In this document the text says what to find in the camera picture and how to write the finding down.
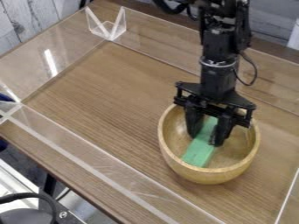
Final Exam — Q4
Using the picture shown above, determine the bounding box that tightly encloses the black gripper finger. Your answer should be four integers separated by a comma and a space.
209, 111, 233, 147
184, 104, 204, 138

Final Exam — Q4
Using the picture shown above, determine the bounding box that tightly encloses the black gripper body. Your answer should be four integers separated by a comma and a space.
173, 59, 256, 128

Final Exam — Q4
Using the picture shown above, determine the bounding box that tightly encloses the green rectangular block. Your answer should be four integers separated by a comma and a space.
181, 117, 217, 168

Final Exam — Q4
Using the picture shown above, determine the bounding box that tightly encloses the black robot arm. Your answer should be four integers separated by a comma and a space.
153, 0, 256, 146

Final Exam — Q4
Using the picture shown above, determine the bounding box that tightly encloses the wooden brown bowl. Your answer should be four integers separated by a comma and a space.
157, 104, 260, 185

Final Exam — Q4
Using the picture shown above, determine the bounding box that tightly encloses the black table leg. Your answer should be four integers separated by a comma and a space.
43, 174, 57, 196

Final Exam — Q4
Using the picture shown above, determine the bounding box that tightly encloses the blue object at left edge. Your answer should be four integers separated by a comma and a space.
0, 93, 15, 102

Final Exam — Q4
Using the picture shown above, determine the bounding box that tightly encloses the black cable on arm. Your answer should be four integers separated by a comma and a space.
232, 52, 259, 87

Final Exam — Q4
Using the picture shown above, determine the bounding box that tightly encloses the clear acrylic enclosure wall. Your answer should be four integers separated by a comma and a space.
0, 2, 299, 224

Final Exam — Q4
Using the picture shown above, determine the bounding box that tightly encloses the black metal bracket with screw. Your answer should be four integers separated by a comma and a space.
39, 192, 87, 224

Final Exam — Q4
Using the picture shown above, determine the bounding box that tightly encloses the black cable lower left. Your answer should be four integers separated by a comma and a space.
0, 192, 57, 224

